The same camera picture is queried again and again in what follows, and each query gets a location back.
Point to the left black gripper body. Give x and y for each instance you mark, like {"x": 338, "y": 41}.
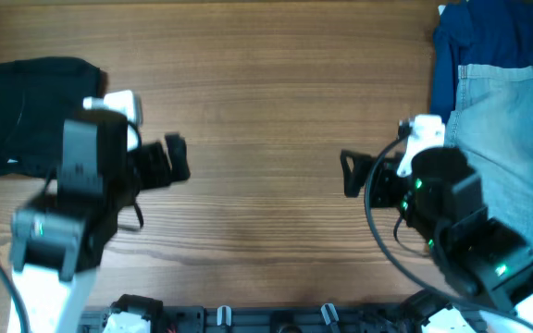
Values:
{"x": 154, "y": 166}

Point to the blue shirt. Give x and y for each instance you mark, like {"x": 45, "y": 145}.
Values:
{"x": 485, "y": 32}

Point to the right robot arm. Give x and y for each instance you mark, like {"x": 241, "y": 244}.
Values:
{"x": 488, "y": 265}

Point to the light blue denim jeans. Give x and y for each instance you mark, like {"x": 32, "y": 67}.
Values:
{"x": 492, "y": 124}

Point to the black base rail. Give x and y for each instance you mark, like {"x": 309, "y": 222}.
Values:
{"x": 369, "y": 318}

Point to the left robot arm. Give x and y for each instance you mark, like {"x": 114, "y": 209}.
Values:
{"x": 58, "y": 238}

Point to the black shorts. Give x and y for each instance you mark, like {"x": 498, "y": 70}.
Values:
{"x": 36, "y": 97}

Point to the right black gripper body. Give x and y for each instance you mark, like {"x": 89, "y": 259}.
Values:
{"x": 379, "y": 180}

